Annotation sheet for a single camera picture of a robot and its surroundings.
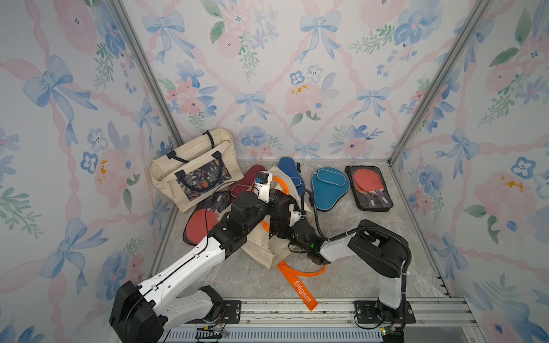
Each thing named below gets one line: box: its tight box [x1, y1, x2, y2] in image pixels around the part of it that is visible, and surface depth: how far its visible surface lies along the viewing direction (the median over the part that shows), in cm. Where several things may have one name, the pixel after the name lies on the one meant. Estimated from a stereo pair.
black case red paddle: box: [344, 165, 394, 212], surface depth 108 cm
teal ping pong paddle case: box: [311, 167, 351, 212], surface depth 108 cm
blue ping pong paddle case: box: [277, 157, 306, 197], surface depth 119 cm
